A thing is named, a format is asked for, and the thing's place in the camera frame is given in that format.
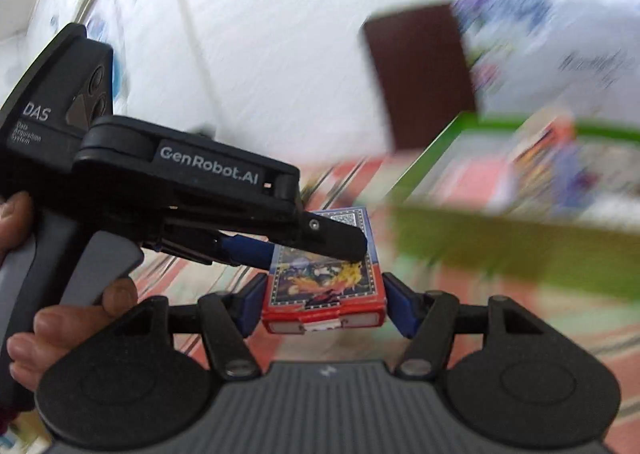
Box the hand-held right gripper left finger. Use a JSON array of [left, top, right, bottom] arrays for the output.
[[120, 274, 268, 381]]

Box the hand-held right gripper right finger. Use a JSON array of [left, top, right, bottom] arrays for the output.
[[382, 271, 547, 381]]

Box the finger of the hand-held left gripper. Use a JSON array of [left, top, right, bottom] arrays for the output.
[[214, 229, 277, 271], [257, 211, 369, 263]]

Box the red and blue card box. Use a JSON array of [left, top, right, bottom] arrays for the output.
[[260, 207, 391, 336]]

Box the green storage box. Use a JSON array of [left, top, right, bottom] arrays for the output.
[[389, 111, 640, 297]]

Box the person's left hand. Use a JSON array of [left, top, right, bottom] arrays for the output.
[[0, 191, 140, 387]]

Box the plaid blanket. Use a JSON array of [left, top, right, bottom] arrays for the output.
[[127, 158, 640, 387]]

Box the floral cloth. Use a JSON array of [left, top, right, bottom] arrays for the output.
[[450, 0, 640, 112]]

